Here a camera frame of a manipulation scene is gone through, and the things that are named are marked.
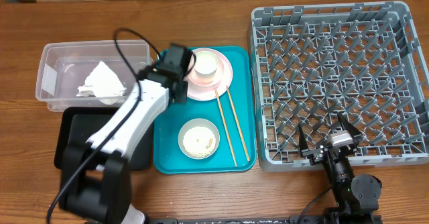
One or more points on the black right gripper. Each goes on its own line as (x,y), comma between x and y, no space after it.
(315,153)

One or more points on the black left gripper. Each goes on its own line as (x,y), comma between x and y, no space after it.
(184,97)

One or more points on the grey bowl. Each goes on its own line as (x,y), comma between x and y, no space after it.
(194,123)

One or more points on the white rice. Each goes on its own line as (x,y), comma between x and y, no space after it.
(199,142)

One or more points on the white napkin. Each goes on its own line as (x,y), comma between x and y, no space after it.
(102,83)

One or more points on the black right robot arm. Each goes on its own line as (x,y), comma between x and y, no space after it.
(356,195)

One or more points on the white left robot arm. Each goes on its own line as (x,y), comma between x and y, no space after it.
(95,179)

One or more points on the clear plastic waste bin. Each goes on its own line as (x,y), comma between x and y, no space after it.
(65,66)

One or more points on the large pink plate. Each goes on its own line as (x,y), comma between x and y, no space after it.
(208,93)

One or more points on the cream cup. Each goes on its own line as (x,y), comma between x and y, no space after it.
(206,66)

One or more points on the left wooden chopstick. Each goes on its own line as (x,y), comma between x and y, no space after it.
(225,127)

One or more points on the wooden chopstick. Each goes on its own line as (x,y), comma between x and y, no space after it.
(225,127)
(238,125)

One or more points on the teal serving tray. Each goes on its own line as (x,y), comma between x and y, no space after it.
(169,159)

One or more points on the right wooden chopstick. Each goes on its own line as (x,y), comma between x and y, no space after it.
(238,125)

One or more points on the grey dish rack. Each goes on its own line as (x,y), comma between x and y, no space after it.
(361,60)

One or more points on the black tray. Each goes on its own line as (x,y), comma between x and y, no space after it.
(79,123)

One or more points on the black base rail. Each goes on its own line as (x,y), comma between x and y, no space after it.
(254,220)

